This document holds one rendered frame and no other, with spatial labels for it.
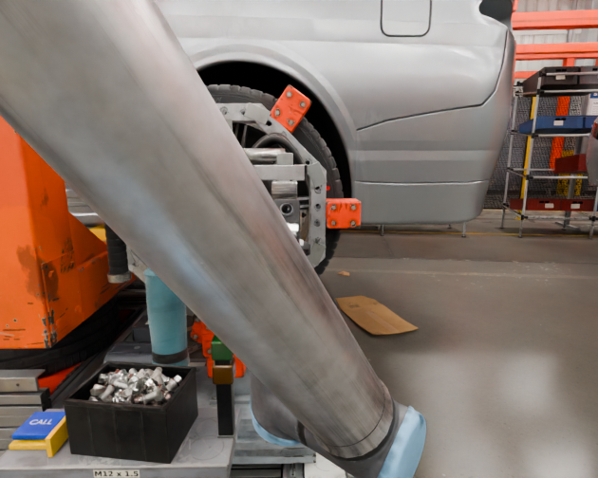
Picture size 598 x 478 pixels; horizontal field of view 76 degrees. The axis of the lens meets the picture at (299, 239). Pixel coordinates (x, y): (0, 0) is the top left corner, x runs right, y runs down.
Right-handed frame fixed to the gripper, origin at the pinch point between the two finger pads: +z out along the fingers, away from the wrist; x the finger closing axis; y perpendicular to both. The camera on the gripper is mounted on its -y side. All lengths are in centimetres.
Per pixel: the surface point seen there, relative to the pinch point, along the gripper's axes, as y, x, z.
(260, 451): 69, -8, 21
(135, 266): 11.4, -39.7, 19.7
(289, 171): -14.0, 0.8, -0.6
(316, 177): -11.7, 7.5, 18.1
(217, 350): 18.6, -12.4, -12.3
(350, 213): -2.6, 16.3, 18.4
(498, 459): 83, 71, 31
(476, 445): 83, 66, 38
